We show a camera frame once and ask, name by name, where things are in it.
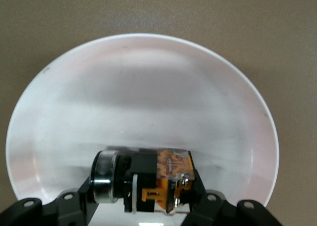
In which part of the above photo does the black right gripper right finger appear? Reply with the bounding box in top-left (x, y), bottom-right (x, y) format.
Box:
top-left (180, 169), bottom-right (283, 226)

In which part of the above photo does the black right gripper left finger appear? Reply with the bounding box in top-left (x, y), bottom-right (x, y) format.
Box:
top-left (0, 175), bottom-right (100, 226)

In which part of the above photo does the pale pink round plate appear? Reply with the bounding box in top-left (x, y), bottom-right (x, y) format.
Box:
top-left (5, 33), bottom-right (280, 226)

